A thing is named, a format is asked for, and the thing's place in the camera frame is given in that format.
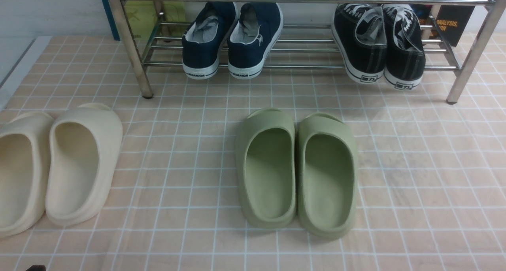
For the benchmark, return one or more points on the navy canvas shoe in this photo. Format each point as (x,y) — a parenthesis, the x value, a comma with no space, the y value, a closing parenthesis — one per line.
(204,39)
(257,31)

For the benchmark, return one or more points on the left green slipper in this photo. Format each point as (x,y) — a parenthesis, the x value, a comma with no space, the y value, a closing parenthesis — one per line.
(265,162)

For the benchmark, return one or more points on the left black sneaker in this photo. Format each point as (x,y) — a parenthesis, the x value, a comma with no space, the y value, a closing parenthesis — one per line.
(359,32)

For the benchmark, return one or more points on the right cream slipper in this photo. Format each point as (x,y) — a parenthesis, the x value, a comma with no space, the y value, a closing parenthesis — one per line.
(85,144)

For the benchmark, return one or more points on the right green slipper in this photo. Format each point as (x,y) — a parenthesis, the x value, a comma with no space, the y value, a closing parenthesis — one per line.
(327,181)

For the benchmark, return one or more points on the black sneaker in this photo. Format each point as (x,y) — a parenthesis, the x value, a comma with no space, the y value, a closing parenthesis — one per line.
(405,59)
(359,32)

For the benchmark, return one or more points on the black book orange text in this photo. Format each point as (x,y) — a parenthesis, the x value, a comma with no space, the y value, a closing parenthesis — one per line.
(452,19)

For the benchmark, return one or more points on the cream slipper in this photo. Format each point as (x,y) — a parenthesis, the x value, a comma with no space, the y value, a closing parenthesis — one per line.
(24,171)
(85,144)

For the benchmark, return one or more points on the left cream slipper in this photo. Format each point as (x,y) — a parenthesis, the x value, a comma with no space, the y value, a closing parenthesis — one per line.
(24,171)

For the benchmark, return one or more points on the green slipper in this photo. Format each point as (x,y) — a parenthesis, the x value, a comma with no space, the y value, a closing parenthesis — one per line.
(327,181)
(265,162)

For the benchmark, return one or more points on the right black sneaker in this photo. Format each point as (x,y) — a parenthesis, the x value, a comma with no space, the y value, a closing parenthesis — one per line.
(405,59)

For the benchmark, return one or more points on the blue yellow book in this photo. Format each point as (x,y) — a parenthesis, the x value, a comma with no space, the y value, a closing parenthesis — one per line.
(141,16)

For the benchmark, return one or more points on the metal shoe rack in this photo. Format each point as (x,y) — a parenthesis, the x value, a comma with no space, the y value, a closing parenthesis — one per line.
(141,61)

